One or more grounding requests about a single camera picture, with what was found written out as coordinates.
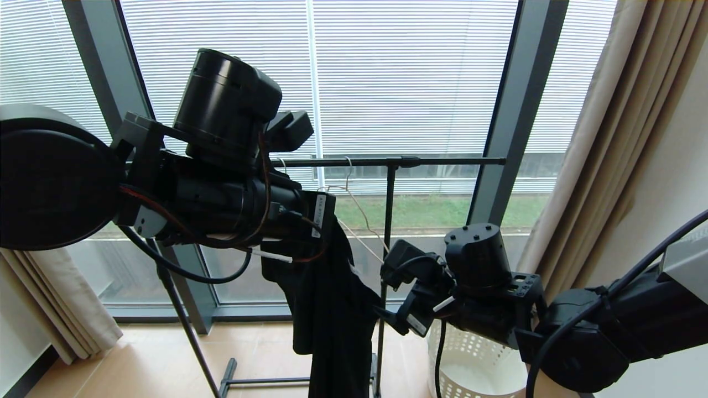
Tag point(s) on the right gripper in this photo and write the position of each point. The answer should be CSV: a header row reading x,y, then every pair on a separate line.
x,y
437,309

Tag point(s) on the pink clothes hanger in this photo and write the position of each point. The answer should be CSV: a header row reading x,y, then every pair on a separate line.
x,y
283,164
362,213

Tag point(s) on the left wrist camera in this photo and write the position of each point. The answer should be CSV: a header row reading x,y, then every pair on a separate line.
x,y
290,130

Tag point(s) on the black clothes rack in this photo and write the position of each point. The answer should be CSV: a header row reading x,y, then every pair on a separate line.
x,y
442,161

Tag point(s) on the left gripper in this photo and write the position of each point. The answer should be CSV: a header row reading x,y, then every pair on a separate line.
x,y
293,213

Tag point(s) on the black garment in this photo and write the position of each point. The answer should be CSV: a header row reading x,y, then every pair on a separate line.
x,y
332,320

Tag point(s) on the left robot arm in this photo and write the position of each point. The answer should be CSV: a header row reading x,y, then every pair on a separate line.
x,y
55,177

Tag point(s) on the white laundry basket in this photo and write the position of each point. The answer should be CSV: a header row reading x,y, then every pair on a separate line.
x,y
475,365

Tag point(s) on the window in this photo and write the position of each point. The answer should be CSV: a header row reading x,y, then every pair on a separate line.
x,y
99,66

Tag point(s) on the beige curtain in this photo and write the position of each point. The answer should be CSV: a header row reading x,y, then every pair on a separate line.
x,y
66,309
619,138

